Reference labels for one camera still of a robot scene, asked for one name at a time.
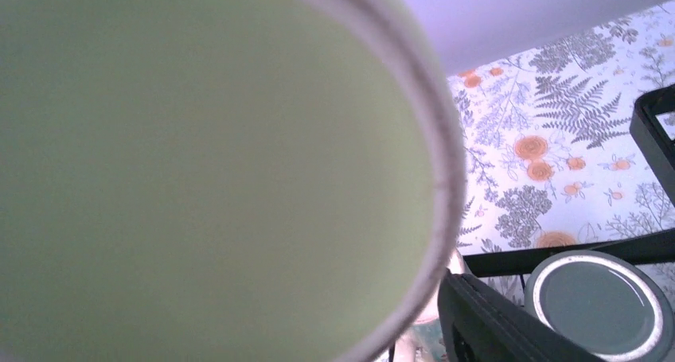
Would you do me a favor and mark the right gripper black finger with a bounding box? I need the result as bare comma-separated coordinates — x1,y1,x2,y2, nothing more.
437,271,601,362

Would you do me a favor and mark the dark green ceramic mug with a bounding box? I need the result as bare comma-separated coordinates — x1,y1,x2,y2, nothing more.
525,250,674,361

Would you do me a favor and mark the light green ceramic mug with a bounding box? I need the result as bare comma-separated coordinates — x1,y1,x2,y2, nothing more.
1,0,466,361

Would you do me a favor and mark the floral patterned table mat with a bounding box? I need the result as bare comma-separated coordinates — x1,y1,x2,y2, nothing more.
448,2,674,255

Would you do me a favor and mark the black wire dish rack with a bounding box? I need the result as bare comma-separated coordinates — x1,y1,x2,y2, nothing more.
387,85,675,362

